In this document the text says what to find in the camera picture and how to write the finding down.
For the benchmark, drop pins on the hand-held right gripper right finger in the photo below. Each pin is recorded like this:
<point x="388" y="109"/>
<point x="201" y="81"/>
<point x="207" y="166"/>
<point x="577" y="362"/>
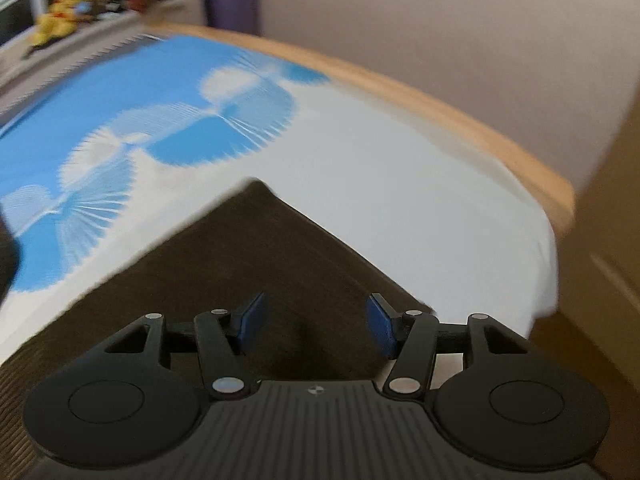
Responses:
<point x="382" y="325"/>

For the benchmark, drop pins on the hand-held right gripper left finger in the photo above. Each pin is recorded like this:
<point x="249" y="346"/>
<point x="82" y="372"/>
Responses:
<point x="250" y="322"/>

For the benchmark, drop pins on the blue and white printed bedsheet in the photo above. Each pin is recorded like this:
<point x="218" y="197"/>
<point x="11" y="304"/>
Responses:
<point x="375" y="160"/>

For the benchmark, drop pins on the grey headboard shelf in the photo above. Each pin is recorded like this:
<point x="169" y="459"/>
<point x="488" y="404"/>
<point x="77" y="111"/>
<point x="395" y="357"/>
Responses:
<point x="50" y="62"/>

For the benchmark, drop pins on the yellow plush toy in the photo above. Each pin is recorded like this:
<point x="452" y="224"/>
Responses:
<point x="65" y="10"/>

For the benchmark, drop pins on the wooden bed frame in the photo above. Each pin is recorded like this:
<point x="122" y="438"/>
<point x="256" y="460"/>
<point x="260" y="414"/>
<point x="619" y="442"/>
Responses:
<point x="450" y="110"/>

